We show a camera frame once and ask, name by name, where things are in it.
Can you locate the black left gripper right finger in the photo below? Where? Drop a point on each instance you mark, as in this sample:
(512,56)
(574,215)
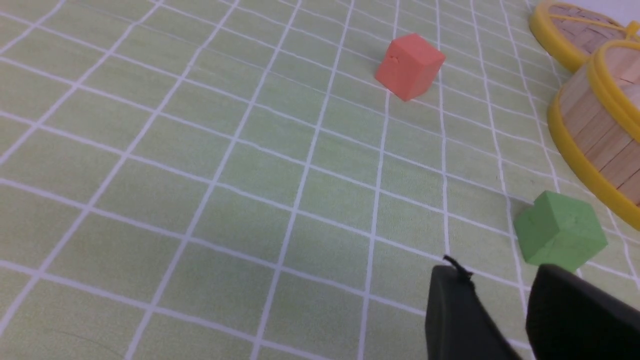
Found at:
(570,319)

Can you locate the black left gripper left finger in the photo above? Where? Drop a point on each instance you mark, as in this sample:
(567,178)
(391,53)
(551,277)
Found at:
(457,326)

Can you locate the bamboo steamer tray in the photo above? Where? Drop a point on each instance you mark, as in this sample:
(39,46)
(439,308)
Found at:
(594,123)

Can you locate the bamboo steamer lid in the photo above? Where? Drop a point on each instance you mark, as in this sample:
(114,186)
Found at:
(571,34)

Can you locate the green foam cube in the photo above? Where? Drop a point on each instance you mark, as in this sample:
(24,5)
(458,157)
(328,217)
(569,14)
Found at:
(560,230)

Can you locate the red foam cube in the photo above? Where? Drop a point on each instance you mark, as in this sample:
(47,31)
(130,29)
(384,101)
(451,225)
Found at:
(410,66)

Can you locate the green checkered tablecloth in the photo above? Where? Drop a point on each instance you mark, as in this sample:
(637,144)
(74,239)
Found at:
(227,180)

